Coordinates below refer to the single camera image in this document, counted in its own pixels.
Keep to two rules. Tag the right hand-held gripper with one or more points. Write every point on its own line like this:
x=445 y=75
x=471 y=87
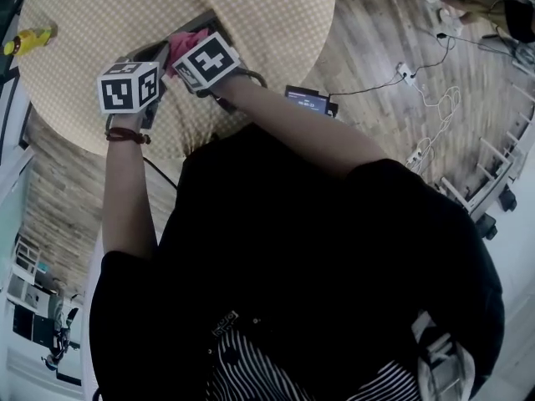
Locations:
x=207 y=63

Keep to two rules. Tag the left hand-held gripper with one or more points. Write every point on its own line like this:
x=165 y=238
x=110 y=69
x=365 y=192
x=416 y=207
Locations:
x=125 y=90

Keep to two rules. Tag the pink cloth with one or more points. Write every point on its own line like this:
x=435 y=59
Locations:
x=181 y=46

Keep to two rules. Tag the grey keypad device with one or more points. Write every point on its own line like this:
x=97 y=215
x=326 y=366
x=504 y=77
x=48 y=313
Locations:
x=213 y=23

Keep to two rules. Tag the person's left forearm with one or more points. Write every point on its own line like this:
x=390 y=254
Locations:
x=125 y=190

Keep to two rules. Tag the person's right forearm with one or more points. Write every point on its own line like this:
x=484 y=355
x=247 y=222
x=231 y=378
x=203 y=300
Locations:
x=292 y=128

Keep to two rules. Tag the round table with checked tablecloth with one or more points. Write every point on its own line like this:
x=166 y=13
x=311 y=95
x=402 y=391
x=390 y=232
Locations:
x=251 y=15

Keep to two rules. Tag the black tablet with lit screen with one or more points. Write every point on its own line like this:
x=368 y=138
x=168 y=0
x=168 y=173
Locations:
x=307 y=100

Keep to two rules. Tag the yellow bottle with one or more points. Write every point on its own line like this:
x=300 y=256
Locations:
x=29 y=40

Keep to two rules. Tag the dark railing with wooden handrail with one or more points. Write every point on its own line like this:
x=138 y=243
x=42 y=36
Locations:
x=8 y=98

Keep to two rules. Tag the frosted glass door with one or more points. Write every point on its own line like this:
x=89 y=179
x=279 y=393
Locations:
x=10 y=215

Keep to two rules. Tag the white shelf rack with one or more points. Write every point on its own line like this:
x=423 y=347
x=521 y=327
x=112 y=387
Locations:
x=25 y=257

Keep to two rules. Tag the white power strip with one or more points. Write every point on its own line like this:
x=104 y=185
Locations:
x=414 y=157
x=406 y=73

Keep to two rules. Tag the person's black shirt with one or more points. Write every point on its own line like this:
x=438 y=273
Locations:
x=292 y=245

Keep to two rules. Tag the white wheeled cart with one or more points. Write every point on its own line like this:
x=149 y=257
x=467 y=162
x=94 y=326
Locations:
x=489 y=190

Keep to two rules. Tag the person's striped trousers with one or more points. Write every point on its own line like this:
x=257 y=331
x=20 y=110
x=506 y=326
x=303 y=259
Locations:
x=251 y=374

